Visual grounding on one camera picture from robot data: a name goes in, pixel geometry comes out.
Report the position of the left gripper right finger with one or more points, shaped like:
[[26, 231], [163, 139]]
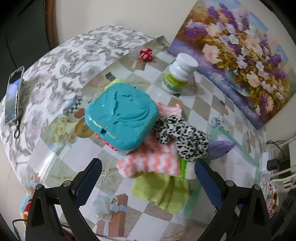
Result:
[[241, 212]]

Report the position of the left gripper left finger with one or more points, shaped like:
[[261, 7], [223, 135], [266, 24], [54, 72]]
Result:
[[54, 212]]

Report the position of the purple tissue packet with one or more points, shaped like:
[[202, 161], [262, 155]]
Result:
[[217, 149]]

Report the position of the green tissue pack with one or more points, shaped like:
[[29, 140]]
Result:
[[115, 81], [187, 170]]

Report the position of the lime green cloth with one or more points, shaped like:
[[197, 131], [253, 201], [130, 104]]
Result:
[[169, 193]]

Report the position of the leopard print scrunchie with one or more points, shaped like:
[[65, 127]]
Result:
[[192, 144]]

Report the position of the pink white knitted cloth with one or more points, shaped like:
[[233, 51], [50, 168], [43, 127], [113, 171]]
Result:
[[151, 156]]

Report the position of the colourful toy pile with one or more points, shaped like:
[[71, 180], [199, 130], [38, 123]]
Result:
[[272, 200]]

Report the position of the white tray teal rim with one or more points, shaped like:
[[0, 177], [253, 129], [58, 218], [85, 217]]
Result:
[[237, 165]]

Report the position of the white chair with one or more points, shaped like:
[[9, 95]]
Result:
[[282, 185]]

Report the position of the black power adapter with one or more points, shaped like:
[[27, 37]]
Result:
[[273, 164]]

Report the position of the white power strip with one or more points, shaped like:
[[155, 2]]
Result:
[[264, 159]]

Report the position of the patterned checkered tablecloth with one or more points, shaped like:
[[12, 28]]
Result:
[[68, 145]]

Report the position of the teal plastic case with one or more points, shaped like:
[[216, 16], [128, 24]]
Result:
[[122, 116]]

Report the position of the smartphone on stand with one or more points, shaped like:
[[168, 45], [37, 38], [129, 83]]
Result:
[[13, 113]]

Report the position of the grey floral blanket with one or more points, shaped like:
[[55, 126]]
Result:
[[53, 80]]

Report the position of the white green pill bottle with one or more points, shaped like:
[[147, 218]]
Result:
[[179, 73]]

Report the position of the floral oil painting canvas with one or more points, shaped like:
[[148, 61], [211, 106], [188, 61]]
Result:
[[237, 53]]

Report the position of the red ribbon flower clip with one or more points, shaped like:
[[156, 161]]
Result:
[[146, 55]]

